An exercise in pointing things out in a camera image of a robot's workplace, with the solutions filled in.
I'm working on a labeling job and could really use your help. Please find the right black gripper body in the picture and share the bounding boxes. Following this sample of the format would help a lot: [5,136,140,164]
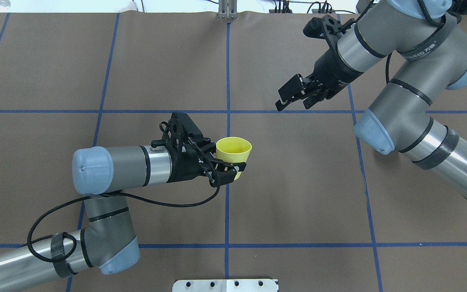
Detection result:
[309,48,363,100]

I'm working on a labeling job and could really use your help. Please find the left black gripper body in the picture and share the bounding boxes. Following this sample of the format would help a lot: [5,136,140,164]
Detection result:
[165,141,204,183]

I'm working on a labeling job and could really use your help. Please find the yellow cup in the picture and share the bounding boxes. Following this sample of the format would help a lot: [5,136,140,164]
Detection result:
[216,137,252,164]

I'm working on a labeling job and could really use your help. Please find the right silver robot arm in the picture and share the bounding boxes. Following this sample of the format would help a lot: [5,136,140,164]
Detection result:
[275,0,467,200]

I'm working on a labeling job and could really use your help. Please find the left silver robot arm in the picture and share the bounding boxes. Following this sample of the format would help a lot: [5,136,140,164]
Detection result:
[0,129,251,292]

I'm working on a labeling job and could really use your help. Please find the brown paper table cover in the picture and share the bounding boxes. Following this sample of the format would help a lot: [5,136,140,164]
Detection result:
[0,11,467,292]

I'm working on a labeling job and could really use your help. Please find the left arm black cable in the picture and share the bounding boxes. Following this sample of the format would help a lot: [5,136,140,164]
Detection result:
[27,122,222,263]

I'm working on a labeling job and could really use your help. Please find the usb hub with cables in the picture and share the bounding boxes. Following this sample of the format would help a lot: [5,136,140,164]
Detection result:
[266,0,334,14]

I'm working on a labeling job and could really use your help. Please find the aluminium frame post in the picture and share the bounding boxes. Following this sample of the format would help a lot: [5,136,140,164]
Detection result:
[217,0,238,20]

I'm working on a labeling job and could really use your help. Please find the white camera stand pedestal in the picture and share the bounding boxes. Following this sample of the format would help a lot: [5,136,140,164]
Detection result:
[172,279,279,292]

